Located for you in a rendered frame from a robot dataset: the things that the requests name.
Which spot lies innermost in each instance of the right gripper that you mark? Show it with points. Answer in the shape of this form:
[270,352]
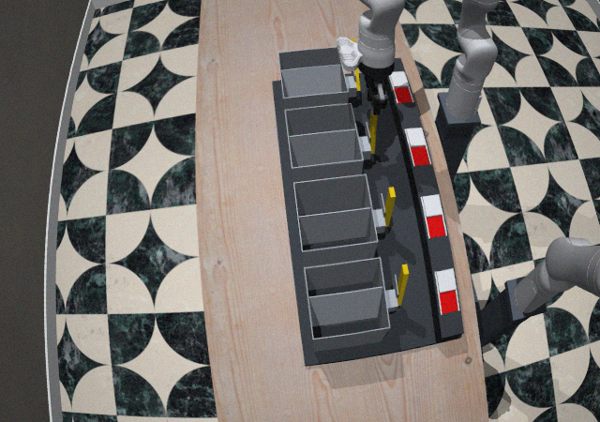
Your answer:
[376,82]

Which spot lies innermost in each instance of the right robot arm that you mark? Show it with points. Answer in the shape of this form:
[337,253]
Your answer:
[376,49]

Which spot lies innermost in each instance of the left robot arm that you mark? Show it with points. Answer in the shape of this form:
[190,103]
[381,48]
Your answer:
[564,264]

